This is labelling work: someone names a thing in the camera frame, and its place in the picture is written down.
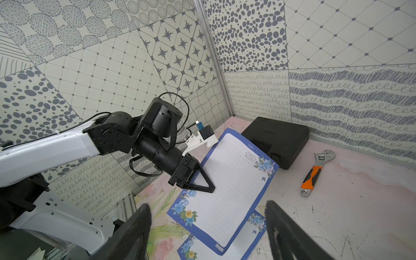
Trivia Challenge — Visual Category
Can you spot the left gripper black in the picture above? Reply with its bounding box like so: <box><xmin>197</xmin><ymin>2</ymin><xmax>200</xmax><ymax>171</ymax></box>
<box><xmin>131</xmin><ymin>97</ymin><xmax>215</xmax><ymax>193</ymax></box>

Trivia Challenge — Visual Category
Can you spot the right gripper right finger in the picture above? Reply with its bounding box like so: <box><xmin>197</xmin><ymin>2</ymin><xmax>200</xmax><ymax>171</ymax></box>
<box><xmin>265</xmin><ymin>200</ymin><xmax>332</xmax><ymax>260</ymax></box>

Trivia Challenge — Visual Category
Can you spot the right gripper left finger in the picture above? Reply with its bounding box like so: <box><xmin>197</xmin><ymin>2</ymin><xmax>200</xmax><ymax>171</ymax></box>
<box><xmin>90</xmin><ymin>204</ymin><xmax>152</xmax><ymax>260</ymax></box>

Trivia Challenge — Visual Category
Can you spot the blue floral stationery paper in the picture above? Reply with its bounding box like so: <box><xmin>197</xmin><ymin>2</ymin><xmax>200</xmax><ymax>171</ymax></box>
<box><xmin>167</xmin><ymin>128</ymin><xmax>279</xmax><ymax>256</ymax></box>
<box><xmin>177</xmin><ymin>210</ymin><xmax>267</xmax><ymax>260</ymax></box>

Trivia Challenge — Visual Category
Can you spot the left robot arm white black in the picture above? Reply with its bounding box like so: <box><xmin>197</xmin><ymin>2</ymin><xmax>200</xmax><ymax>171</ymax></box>
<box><xmin>1</xmin><ymin>97</ymin><xmax>215</xmax><ymax>259</ymax></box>

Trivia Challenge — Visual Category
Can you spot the black plastic tool case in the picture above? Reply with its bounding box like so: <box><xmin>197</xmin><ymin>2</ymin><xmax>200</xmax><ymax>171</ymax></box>
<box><xmin>242</xmin><ymin>117</ymin><xmax>310</xmax><ymax>170</ymax></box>

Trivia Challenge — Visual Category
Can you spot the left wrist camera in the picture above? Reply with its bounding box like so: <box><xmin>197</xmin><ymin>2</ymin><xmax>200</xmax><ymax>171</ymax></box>
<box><xmin>182</xmin><ymin>120</ymin><xmax>218</xmax><ymax>156</ymax></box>

